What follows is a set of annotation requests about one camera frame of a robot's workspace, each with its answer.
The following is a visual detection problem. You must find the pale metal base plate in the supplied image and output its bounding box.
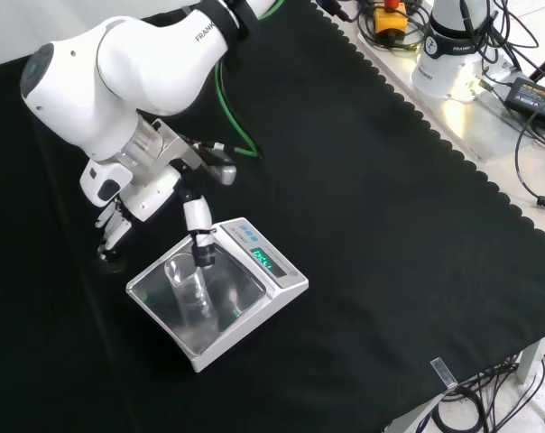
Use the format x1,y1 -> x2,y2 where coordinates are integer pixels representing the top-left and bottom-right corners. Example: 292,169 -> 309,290
356,24 -> 545,162

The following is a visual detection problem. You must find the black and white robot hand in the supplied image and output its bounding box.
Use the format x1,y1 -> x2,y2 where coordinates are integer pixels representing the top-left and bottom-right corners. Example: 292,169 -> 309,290
79,160 -> 217,274

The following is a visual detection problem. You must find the clear glass beaker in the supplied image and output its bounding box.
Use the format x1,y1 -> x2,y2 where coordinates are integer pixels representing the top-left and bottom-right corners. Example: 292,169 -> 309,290
163,253 -> 220,336

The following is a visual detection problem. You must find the clear tape strip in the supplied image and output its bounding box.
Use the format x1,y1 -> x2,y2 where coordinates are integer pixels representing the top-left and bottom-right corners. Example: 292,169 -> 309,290
430,357 -> 459,391

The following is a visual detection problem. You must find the white table leg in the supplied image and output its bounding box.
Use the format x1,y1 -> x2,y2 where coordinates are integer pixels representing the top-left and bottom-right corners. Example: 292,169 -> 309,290
517,336 -> 545,386

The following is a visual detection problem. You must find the black cable with ferrite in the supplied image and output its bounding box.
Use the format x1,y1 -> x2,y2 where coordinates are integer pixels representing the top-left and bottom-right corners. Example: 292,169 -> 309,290
513,110 -> 545,209

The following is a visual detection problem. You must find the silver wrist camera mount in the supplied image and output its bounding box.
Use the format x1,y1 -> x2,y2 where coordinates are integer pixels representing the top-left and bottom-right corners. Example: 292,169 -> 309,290
153,118 -> 238,187

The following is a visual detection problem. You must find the yellow emergency stop button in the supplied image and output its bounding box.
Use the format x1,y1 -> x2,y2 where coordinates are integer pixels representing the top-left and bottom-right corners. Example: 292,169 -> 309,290
374,0 -> 409,38

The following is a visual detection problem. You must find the green cable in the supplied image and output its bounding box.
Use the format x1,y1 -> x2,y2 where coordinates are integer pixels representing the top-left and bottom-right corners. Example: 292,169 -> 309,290
213,0 -> 288,160

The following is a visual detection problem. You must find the black bench cloth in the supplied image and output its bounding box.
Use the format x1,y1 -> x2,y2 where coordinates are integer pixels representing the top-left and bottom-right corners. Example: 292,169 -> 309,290
0,0 -> 545,433

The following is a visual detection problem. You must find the white electronic balance steel pan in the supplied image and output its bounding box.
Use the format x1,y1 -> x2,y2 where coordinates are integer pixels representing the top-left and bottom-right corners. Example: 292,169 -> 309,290
125,217 -> 309,373

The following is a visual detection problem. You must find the black power adapter brick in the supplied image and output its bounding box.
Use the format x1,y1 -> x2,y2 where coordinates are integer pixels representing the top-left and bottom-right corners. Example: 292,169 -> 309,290
503,76 -> 545,123

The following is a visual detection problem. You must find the black cable bundle under bench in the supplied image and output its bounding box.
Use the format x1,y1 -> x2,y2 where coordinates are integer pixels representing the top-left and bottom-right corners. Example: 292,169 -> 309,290
416,354 -> 545,433

